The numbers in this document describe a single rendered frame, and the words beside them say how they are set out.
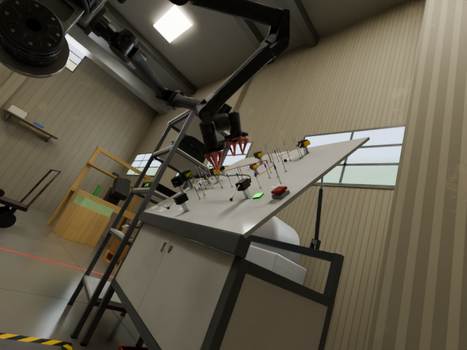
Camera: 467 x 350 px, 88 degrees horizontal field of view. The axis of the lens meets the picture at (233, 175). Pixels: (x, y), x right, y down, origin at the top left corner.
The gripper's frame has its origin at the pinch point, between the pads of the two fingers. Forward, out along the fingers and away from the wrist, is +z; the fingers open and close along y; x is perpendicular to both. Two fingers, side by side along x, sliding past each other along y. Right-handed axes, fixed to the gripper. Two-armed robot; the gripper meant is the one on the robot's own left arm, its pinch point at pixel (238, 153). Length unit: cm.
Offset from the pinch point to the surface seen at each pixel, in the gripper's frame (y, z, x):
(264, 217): -20.1, 30.1, 13.7
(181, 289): 16, 56, 26
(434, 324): -49, 121, -142
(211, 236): -0.6, 35.5, 22.2
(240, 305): -14, 57, 24
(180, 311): 11, 62, 30
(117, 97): 863, -471, -335
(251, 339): -14, 70, 20
